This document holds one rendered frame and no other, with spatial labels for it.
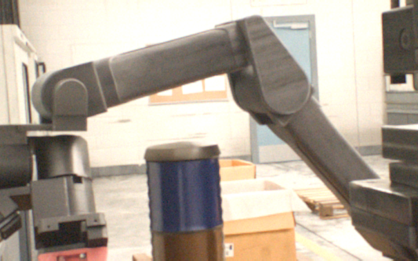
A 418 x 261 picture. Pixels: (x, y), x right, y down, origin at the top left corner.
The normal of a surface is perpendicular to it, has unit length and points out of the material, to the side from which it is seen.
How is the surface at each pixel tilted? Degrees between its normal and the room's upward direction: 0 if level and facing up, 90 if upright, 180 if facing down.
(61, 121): 90
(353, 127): 90
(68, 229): 148
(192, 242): 76
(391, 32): 90
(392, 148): 90
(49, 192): 58
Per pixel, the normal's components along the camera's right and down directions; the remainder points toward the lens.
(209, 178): 0.70, -0.26
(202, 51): 0.29, 0.00
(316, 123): 0.54, 0.14
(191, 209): 0.19, 0.28
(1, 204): 0.17, -0.49
